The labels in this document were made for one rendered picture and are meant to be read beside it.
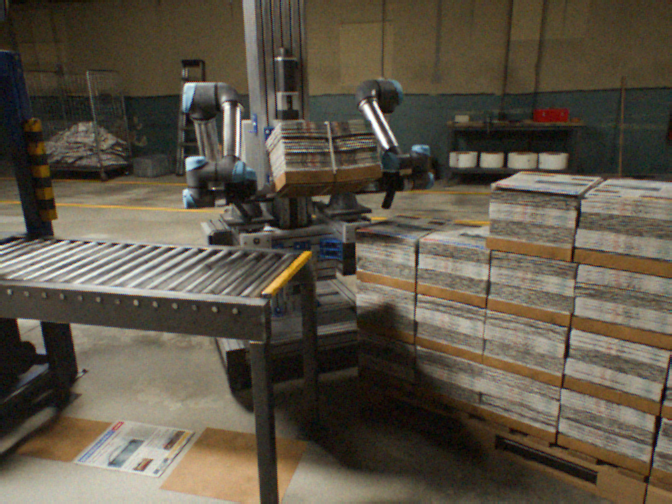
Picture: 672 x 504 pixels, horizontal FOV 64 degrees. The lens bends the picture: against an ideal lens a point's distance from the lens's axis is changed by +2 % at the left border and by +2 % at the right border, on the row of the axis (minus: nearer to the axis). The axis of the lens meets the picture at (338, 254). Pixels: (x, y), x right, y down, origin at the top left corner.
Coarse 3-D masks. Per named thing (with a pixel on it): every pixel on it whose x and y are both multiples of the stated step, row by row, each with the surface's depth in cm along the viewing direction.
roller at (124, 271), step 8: (168, 248) 212; (144, 256) 201; (152, 256) 202; (160, 256) 206; (128, 264) 191; (136, 264) 193; (144, 264) 196; (112, 272) 183; (120, 272) 184; (128, 272) 187; (104, 280) 177; (112, 280) 179
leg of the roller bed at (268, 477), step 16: (256, 352) 159; (256, 368) 160; (256, 384) 162; (272, 384) 166; (256, 400) 164; (272, 400) 167; (256, 416) 165; (272, 416) 168; (256, 432) 167; (272, 432) 168; (272, 448) 169; (272, 464) 170; (272, 480) 172; (272, 496) 173
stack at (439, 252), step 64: (384, 256) 218; (448, 256) 202; (512, 256) 187; (384, 320) 227; (448, 320) 208; (512, 320) 192; (640, 320) 168; (384, 384) 253; (448, 384) 216; (512, 384) 199; (640, 384) 172; (640, 448) 178
